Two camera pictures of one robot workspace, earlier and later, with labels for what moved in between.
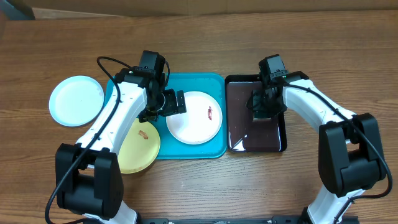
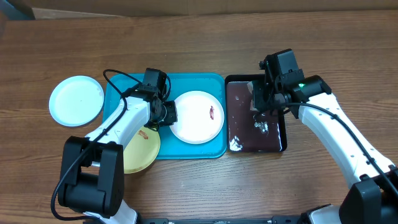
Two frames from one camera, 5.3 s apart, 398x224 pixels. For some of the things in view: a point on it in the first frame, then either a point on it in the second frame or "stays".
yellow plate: [140, 149] stays
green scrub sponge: [262, 115] -> [250, 85]
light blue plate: [76, 101] stays
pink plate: [201, 122] stays
